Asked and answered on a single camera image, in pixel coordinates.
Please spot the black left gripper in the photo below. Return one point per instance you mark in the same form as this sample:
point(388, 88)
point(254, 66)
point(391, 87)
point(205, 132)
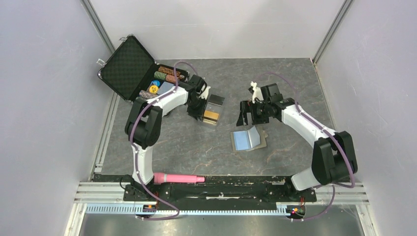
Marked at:
point(198, 114)

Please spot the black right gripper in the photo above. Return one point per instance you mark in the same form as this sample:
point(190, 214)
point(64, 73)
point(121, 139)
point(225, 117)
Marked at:
point(248, 106)

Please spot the clear acrylic card tray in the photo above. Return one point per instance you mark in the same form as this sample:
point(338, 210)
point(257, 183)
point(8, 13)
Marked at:
point(214, 108)

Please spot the beige card holder wallet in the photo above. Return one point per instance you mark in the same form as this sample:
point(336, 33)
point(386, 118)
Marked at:
point(248, 140)

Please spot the pink cylindrical marker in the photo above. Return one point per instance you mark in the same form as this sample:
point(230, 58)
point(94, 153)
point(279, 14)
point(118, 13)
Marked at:
point(174, 178)

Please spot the gold credit card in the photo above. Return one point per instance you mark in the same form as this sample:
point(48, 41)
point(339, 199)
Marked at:
point(211, 117)

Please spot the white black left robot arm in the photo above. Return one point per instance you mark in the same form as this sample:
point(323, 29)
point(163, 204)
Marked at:
point(144, 123)

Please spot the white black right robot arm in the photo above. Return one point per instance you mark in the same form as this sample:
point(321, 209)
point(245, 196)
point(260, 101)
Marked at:
point(334, 155)

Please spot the black poker chip case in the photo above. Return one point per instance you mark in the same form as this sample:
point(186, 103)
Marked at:
point(130, 69)

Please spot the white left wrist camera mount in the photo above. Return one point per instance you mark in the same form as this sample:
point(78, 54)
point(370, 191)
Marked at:
point(205, 92)

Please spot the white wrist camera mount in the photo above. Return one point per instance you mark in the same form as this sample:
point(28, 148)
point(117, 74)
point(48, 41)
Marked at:
point(256, 93)
point(205, 92)

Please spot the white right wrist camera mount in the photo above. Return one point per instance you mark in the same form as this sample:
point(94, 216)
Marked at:
point(256, 93)

